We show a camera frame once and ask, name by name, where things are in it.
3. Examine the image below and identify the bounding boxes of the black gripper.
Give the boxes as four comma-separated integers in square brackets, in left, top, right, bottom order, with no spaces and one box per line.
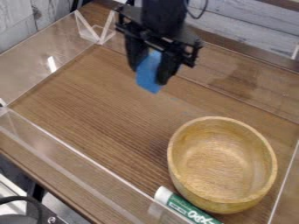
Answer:
[115,0,204,86]

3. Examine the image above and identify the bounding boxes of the blue rectangular block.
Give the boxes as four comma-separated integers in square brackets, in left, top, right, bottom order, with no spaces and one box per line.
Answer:
[135,51,162,94]

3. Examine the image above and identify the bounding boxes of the brown wooden bowl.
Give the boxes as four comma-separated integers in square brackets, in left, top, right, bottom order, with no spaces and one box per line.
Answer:
[167,116,278,214]

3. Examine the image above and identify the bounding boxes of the green white marker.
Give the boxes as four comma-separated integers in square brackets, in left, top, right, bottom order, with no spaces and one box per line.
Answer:
[153,186,224,224]

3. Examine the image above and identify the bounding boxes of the clear acrylic corner bracket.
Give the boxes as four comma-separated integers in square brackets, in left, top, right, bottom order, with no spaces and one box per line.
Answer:
[75,10,116,46]

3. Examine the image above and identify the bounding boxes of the clear acrylic front wall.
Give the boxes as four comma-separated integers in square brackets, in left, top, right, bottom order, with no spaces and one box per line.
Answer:
[0,108,191,224]

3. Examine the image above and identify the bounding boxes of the black cable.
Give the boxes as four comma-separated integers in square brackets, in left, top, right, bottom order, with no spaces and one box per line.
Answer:
[0,195,44,224]

